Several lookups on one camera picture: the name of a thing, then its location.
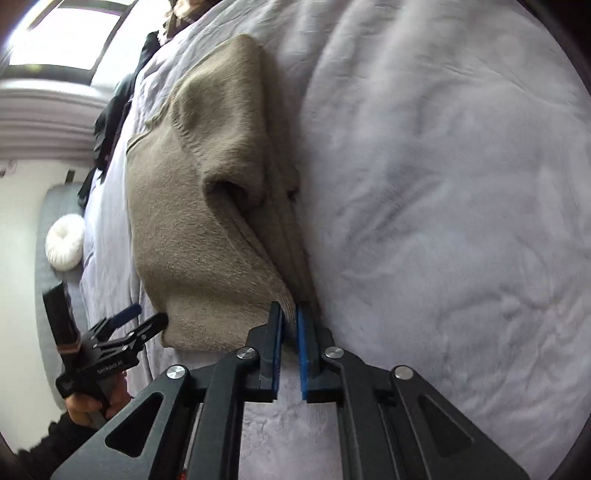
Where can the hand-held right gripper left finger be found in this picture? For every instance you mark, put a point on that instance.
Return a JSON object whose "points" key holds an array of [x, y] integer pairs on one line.
{"points": [[277, 350]]}

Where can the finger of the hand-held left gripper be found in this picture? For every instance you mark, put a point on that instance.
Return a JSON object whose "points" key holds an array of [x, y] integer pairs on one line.
{"points": [[150, 325], [127, 314]]}

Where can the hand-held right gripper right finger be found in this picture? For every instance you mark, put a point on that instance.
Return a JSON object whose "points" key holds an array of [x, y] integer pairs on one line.
{"points": [[304, 360]]}

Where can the olive brown knit sweater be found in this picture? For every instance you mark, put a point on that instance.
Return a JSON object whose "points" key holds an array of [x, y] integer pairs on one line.
{"points": [[184, 230]]}

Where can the person's left forearm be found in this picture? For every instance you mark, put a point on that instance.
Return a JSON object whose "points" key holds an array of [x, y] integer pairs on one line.
{"points": [[51, 447]]}

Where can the person's left hand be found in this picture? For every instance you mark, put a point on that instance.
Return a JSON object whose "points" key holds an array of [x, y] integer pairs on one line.
{"points": [[87, 407]]}

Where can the white round cushion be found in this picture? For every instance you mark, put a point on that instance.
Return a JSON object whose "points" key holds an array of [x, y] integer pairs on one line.
{"points": [[64, 242]]}

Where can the dark clothing pile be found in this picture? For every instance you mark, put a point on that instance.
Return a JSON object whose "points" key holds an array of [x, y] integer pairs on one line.
{"points": [[108, 124]]}

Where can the lilac fleece blanket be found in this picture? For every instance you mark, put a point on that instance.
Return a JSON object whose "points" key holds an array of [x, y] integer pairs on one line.
{"points": [[438, 207]]}

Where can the bright window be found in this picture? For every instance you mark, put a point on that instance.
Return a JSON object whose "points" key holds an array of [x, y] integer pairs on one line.
{"points": [[64, 37]]}

